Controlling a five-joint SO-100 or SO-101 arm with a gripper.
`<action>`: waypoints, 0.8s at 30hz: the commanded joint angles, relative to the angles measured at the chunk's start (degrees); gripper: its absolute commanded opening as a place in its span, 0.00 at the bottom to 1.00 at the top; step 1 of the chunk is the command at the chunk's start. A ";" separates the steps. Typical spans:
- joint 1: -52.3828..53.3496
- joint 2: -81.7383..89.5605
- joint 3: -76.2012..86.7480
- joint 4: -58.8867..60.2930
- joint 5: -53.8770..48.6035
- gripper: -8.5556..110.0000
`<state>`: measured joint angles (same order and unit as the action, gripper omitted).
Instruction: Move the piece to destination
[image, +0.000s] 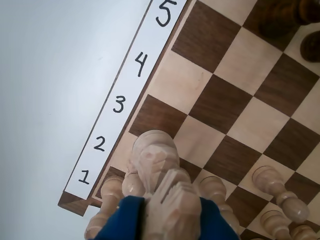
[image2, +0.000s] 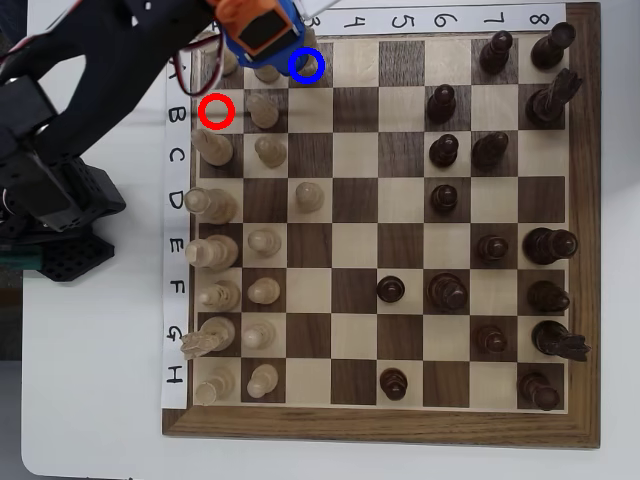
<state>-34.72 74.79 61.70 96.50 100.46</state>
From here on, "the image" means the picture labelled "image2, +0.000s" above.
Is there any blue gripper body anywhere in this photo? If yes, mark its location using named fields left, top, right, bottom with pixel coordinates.
left=223, top=0, right=307, bottom=77

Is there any light wooden knight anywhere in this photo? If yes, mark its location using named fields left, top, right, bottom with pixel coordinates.
left=292, top=27, right=322, bottom=86
left=179, top=315, right=236, bottom=361

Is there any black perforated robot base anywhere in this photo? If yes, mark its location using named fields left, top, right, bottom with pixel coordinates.
left=37, top=159, right=127, bottom=284

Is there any light wooden rook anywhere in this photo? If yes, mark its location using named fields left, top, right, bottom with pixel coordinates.
left=197, top=29, right=240, bottom=77
left=193, top=366, right=236, bottom=407

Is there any light wooden bishop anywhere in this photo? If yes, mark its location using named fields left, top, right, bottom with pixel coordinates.
left=190, top=128, right=236, bottom=168
left=199, top=279, right=243, bottom=312

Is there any white number label strip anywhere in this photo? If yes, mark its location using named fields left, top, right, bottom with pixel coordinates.
left=304, top=3, right=568, bottom=37

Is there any light wooden queen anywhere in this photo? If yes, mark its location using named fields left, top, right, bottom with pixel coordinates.
left=183, top=186, right=239, bottom=225

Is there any dark wooden pawn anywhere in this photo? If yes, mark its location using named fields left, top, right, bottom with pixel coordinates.
left=426, top=83, right=459, bottom=125
left=428, top=133, right=460, bottom=169
left=378, top=368, right=409, bottom=402
left=429, top=183, right=460, bottom=216
left=472, top=324, right=508, bottom=355
left=474, top=234, right=510, bottom=264
left=478, top=29, right=515, bottom=76
left=375, top=275, right=406, bottom=304

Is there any white letter label strip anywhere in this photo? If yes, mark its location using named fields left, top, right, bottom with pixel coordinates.
left=160, top=49, right=194, bottom=410

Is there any light wooden king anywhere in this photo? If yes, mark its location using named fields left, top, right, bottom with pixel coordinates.
left=184, top=233, right=240, bottom=273

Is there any wooden chessboard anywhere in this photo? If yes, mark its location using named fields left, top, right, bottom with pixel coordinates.
left=160, top=2, right=602, bottom=450

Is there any dark wooden bishop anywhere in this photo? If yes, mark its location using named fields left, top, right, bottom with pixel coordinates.
left=526, top=280, right=571, bottom=314
left=470, top=131, right=510, bottom=171

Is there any dark wooden rook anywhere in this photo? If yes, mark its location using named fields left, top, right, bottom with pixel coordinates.
left=516, top=372, right=561, bottom=412
left=529, top=21, right=578, bottom=71

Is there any dark wooden knight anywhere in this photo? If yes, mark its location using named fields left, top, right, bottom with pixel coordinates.
left=530, top=319, right=591, bottom=363
left=524, top=67, right=584, bottom=129

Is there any dark wooden queen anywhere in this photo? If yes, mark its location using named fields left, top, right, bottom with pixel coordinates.
left=426, top=272, right=470, bottom=314

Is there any green table clamp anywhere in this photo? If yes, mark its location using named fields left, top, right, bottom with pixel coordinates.
left=0, top=248, right=44, bottom=271

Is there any dark wooden king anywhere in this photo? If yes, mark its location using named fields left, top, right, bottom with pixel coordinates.
left=522, top=227, right=579, bottom=266

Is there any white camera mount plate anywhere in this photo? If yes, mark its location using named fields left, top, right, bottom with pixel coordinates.
left=293, top=0, right=346, bottom=16

